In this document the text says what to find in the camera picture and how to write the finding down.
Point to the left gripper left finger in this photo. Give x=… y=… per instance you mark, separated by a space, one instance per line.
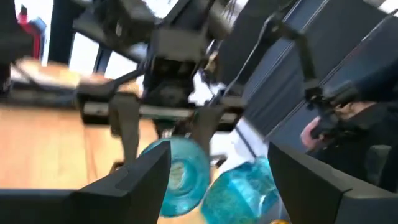
x=93 y=208

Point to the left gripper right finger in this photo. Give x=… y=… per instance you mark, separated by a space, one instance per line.
x=326 y=202

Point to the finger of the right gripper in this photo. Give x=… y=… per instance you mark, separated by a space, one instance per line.
x=205 y=127
x=127 y=130

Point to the yellow squat glass vase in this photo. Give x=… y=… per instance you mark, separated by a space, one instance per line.
x=280 y=221

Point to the teal medallion embossed glass vase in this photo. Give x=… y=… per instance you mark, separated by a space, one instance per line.
x=189 y=180

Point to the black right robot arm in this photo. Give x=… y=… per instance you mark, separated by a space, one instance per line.
x=124 y=18

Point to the person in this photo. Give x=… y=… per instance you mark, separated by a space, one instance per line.
x=357 y=149

